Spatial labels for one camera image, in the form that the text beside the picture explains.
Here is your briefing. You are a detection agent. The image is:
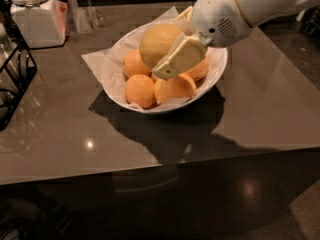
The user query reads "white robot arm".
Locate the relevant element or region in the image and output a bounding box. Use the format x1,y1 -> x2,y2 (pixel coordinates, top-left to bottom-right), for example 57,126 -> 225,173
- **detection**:
152,0 -> 319,80

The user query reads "small orange in middle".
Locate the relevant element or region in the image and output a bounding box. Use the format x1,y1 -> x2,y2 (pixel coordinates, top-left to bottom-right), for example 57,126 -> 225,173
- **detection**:
151,73 -> 159,82

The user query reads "white ceramic bowl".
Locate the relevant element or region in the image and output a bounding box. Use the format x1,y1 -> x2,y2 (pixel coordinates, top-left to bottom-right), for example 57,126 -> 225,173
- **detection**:
95,21 -> 228,114

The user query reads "orange at front right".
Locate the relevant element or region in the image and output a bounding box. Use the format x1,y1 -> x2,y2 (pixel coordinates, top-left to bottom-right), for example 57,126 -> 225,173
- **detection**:
154,74 -> 197,104

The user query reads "large yellowish orange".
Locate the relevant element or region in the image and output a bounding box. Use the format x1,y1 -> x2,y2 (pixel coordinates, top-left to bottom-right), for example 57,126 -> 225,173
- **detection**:
139,24 -> 182,69

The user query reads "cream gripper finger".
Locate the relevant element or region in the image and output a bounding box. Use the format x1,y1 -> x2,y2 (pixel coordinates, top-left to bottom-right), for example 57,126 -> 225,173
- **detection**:
152,33 -> 207,80
173,6 -> 194,35

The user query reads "black wire rack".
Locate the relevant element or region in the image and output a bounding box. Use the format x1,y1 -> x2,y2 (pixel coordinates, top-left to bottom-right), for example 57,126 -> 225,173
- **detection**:
0,0 -> 37,130

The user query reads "white lidded canister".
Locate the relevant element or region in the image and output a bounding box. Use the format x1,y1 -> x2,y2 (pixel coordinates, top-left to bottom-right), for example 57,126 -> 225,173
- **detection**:
10,0 -> 68,49

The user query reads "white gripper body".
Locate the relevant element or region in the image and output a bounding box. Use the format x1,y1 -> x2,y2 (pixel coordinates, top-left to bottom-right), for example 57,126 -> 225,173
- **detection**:
191,0 -> 252,48

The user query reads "orange at front left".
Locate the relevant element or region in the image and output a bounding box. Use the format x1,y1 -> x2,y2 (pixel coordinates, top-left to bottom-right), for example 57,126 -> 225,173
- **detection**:
125,74 -> 156,108

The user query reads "white paper liner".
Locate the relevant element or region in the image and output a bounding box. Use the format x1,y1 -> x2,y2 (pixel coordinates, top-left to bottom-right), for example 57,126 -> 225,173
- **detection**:
82,7 -> 228,114

